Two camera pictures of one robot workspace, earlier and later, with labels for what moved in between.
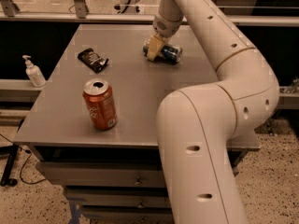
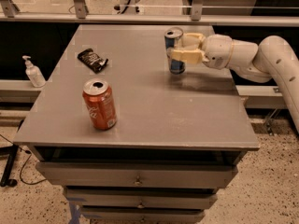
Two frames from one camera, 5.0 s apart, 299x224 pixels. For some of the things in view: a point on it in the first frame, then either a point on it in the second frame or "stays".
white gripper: (165, 27) → (217, 50)
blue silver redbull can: (170, 52) → (174, 41)
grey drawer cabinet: (111, 175) stays
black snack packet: (91, 59) stays
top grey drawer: (105, 173) stays
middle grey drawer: (120, 196) stays
